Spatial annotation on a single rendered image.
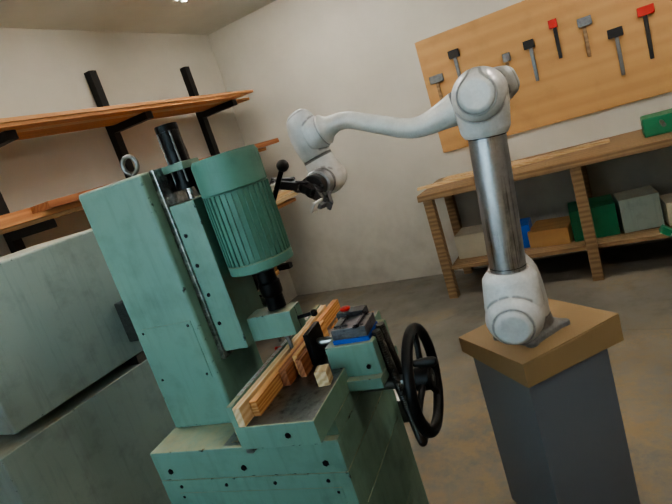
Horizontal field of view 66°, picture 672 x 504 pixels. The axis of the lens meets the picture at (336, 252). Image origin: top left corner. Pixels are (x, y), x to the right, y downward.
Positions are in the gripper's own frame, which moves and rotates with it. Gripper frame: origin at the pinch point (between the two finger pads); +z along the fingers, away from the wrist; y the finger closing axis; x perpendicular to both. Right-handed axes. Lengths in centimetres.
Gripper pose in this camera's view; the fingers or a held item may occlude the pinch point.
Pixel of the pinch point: (291, 198)
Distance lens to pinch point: 147.7
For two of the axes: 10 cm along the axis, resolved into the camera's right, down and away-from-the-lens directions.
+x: 2.9, -8.7, -3.9
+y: -9.1, -3.8, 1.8
